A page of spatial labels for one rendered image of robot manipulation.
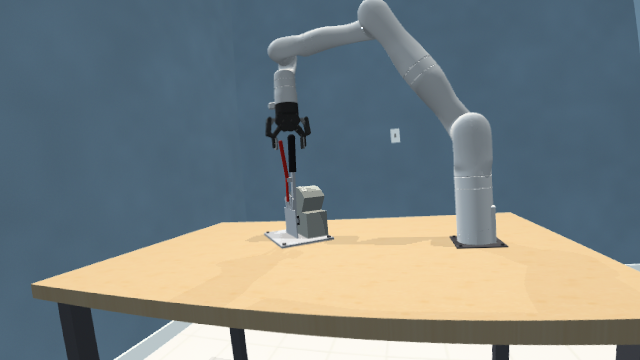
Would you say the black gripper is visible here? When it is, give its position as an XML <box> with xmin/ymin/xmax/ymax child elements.
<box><xmin>266</xmin><ymin>102</ymin><xmax>311</xmax><ymax>150</ymax></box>

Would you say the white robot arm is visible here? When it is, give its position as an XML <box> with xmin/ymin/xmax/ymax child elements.
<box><xmin>268</xmin><ymin>0</ymin><xmax>497</xmax><ymax>245</ymax></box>

